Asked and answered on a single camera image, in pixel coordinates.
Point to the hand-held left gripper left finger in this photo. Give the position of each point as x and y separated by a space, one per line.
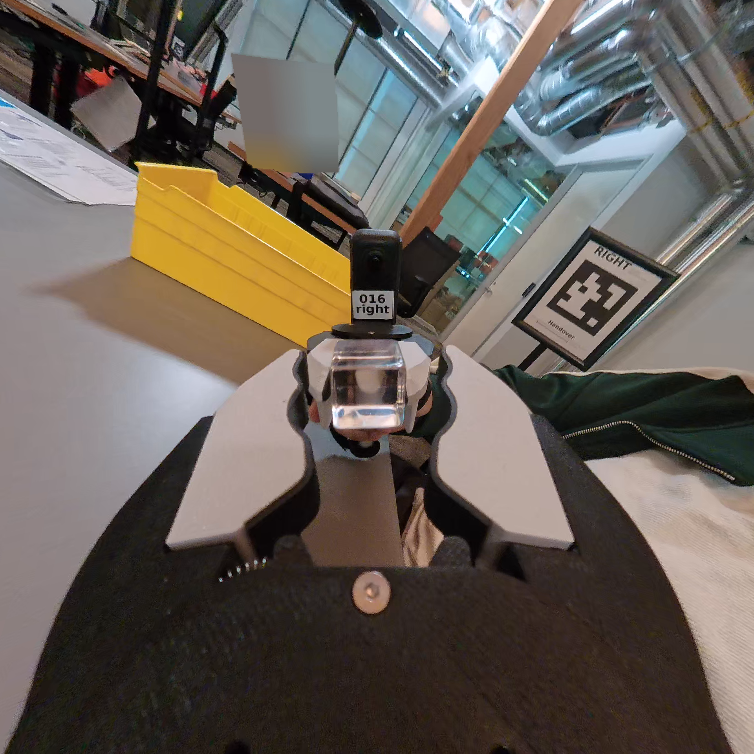
247 465

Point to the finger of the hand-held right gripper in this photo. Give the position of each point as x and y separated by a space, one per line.
417 374
320 377

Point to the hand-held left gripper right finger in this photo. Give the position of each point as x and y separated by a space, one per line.
500 465

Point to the clear acrylic block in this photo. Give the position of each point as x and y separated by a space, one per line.
368 383

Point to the yellow plastic bin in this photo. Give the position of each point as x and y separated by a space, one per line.
235 253

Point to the black desk monitor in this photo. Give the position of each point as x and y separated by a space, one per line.
197 20

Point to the wooden background desk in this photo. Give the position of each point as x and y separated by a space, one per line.
88 41

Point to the person's right hand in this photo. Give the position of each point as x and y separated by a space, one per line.
365 435

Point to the black office chair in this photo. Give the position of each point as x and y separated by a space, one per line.
430 265

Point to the wooden pillar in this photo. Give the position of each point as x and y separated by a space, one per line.
489 118

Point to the framed marker sign on stand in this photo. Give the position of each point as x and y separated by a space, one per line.
595 294

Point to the person's torso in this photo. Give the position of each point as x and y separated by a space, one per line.
695 559

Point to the black disc lamp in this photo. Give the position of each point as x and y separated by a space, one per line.
362 15

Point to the printed paper sheet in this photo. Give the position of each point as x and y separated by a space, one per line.
65 159

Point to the silver ventilation duct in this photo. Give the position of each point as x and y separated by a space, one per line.
618 70

